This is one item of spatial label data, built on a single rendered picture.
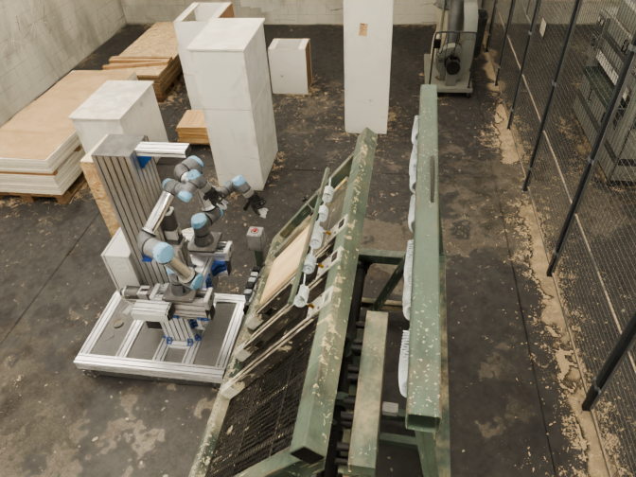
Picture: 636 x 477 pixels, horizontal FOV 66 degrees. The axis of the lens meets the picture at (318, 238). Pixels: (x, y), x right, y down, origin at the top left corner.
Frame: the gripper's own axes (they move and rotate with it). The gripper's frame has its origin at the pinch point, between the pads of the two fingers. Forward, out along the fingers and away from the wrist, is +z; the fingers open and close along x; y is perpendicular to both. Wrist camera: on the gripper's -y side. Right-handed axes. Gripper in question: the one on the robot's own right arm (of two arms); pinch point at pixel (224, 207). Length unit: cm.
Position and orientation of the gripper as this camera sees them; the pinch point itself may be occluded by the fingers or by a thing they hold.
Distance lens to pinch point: 329.1
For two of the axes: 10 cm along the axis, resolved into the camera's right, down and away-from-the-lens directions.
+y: 7.8, 0.7, -6.2
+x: 3.9, -8.3, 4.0
